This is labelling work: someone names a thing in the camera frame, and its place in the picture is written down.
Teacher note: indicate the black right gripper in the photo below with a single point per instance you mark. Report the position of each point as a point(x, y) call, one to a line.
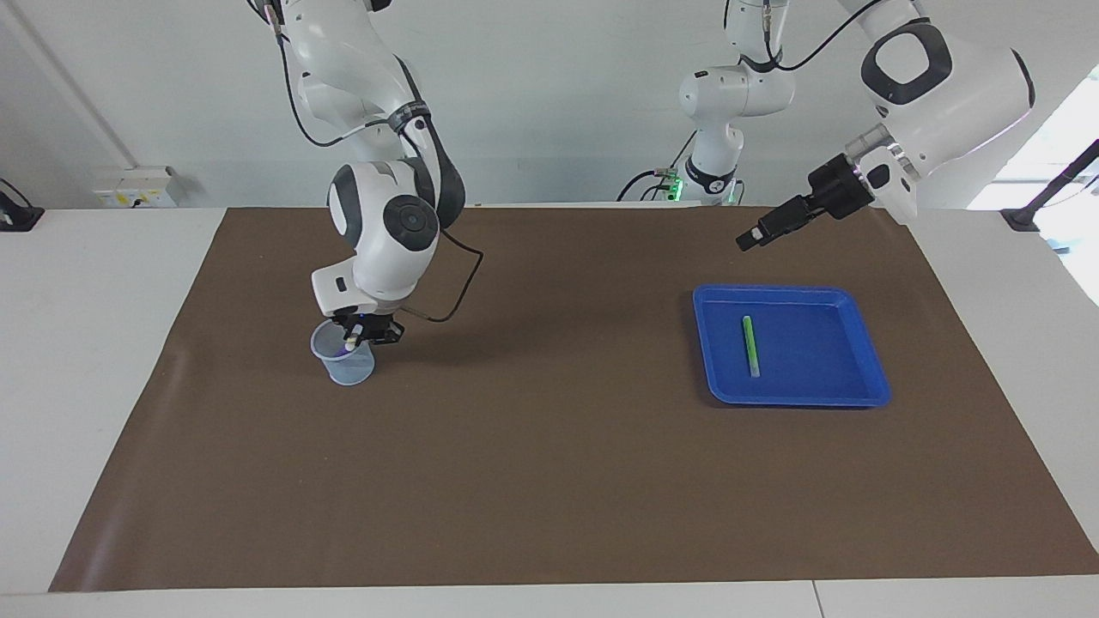
point(369, 320)

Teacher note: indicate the blue plastic tray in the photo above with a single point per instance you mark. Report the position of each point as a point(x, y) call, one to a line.
point(816, 369)

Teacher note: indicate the white wall socket box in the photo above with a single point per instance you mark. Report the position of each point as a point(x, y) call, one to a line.
point(137, 184)

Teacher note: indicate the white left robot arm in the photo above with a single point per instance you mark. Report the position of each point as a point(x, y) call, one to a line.
point(944, 94)

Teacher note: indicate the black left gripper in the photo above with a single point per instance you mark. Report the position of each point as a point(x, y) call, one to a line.
point(841, 184)

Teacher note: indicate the black table clamp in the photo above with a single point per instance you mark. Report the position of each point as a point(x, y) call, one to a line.
point(17, 216)

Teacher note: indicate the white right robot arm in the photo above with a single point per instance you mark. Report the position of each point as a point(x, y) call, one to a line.
point(386, 257)

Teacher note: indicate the brown table mat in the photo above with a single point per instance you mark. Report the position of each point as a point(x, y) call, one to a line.
point(549, 472)

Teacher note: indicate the translucent plastic pen cup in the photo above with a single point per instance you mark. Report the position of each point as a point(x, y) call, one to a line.
point(348, 371)

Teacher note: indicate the green marker pen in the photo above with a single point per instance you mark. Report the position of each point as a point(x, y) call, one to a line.
point(750, 343)

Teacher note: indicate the black pole stand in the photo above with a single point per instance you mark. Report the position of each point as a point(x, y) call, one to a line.
point(1026, 216)

